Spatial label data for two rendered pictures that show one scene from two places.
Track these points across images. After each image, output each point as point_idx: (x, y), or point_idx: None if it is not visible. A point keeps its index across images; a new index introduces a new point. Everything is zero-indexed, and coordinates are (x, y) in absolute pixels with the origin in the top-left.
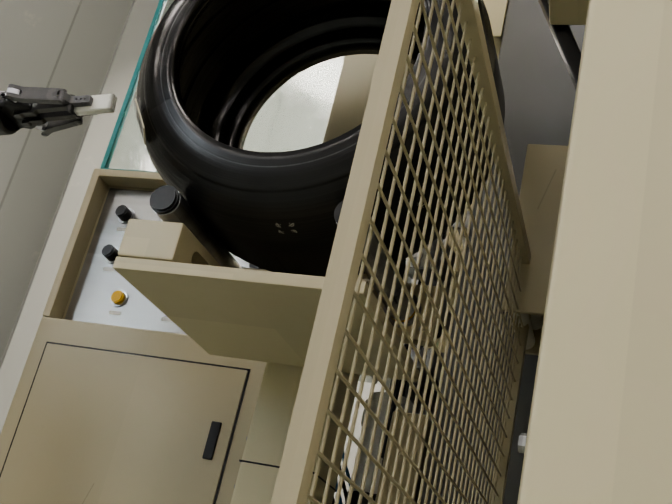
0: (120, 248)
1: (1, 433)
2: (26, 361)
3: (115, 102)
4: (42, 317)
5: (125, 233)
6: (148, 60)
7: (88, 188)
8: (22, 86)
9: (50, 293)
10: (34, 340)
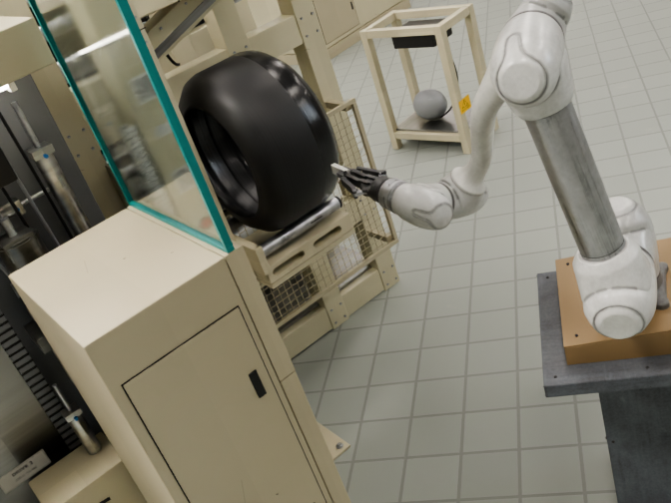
0: (352, 225)
1: (327, 445)
2: (308, 401)
3: (332, 168)
4: (295, 371)
5: (350, 219)
6: (336, 143)
7: (250, 264)
8: (378, 170)
9: (288, 353)
10: (302, 387)
